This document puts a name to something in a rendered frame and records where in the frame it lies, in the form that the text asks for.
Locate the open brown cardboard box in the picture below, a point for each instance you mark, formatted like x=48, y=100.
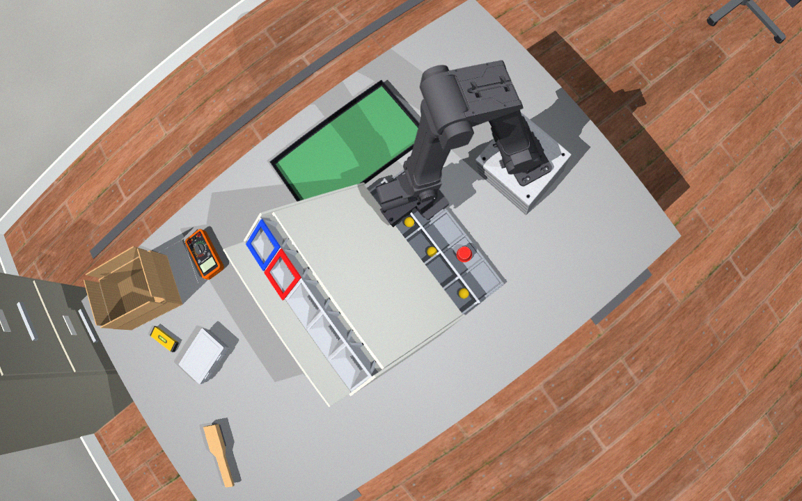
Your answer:
x=134, y=288

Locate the yellow spirit level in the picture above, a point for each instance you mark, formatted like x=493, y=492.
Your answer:
x=164, y=339

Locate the orange digital multimeter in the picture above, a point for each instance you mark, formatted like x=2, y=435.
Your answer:
x=204, y=254

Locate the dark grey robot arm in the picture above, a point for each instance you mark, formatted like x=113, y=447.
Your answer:
x=458, y=100

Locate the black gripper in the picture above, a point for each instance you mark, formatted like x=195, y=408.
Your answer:
x=439, y=203

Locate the green tray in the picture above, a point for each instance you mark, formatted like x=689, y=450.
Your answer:
x=351, y=146

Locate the blue square funnel rim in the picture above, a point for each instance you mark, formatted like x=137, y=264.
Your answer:
x=271, y=238

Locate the red plug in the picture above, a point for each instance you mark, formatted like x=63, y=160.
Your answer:
x=464, y=254

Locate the red square frame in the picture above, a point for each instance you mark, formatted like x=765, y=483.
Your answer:
x=282, y=254

